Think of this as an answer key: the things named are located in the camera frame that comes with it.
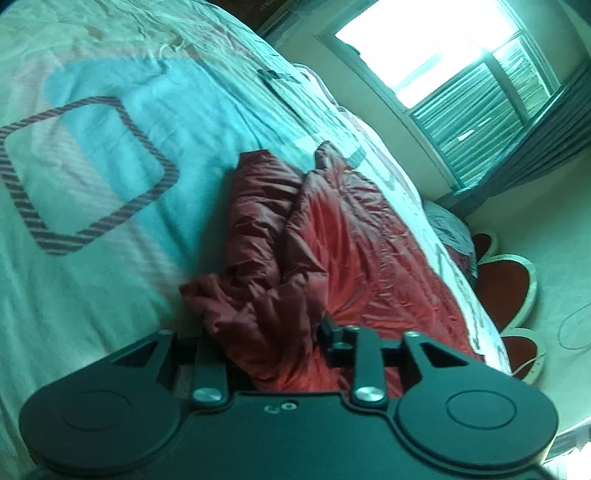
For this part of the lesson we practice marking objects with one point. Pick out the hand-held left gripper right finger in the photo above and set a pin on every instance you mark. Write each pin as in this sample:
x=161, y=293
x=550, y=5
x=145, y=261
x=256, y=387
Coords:
x=364, y=360

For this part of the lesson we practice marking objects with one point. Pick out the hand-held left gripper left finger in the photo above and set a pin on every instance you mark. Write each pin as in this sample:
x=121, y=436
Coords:
x=210, y=364

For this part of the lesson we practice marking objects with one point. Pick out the red puffer jacket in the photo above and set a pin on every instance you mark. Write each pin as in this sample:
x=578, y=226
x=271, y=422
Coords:
x=332, y=258

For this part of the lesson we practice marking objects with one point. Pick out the red pillow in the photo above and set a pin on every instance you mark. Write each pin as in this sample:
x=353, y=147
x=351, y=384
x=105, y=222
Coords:
x=465, y=263

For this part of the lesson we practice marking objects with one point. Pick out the red petal-shaped headboard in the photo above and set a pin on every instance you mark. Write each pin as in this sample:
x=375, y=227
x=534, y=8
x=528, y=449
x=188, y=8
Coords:
x=508, y=286

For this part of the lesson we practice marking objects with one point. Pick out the bed with patterned sheet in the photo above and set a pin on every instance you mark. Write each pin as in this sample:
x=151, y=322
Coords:
x=138, y=194

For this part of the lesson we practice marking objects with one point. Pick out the grey curtain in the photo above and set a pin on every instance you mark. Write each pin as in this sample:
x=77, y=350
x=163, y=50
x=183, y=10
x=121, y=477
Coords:
x=535, y=147

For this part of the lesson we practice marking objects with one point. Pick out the window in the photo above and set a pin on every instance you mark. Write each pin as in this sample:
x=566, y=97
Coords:
x=443, y=60

